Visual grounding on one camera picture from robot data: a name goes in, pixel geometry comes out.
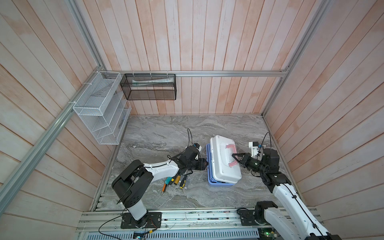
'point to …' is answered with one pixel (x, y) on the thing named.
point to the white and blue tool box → (223, 170)
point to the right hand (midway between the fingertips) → (232, 154)
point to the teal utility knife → (168, 180)
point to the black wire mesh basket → (149, 86)
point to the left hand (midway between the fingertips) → (204, 166)
